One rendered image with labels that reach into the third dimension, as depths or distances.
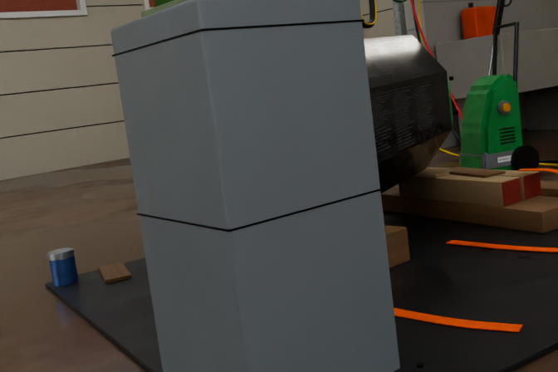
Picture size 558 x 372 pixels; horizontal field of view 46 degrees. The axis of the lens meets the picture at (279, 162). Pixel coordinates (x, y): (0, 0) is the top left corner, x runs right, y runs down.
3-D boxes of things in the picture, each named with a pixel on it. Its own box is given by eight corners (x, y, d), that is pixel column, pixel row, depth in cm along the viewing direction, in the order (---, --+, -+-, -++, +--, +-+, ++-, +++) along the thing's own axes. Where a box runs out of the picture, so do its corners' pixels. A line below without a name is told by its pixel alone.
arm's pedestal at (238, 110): (434, 371, 148) (394, -13, 138) (252, 470, 119) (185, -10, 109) (296, 324, 188) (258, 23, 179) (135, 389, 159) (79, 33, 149)
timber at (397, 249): (349, 284, 214) (345, 247, 213) (325, 278, 223) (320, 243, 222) (410, 260, 232) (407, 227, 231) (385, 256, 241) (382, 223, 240)
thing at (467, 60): (444, 149, 544) (434, 43, 534) (534, 127, 620) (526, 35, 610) (511, 149, 494) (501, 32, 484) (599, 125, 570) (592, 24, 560)
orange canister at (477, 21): (456, 45, 551) (452, 5, 548) (491, 41, 581) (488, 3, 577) (477, 41, 534) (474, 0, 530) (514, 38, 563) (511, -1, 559)
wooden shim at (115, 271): (98, 270, 275) (98, 266, 275) (122, 265, 279) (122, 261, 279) (105, 284, 252) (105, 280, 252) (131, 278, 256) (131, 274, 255)
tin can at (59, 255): (73, 276, 269) (68, 246, 267) (82, 281, 261) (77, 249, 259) (49, 284, 263) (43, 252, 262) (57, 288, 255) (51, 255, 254)
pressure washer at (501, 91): (504, 168, 411) (491, 27, 401) (541, 173, 378) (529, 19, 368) (454, 177, 401) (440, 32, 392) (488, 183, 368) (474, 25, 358)
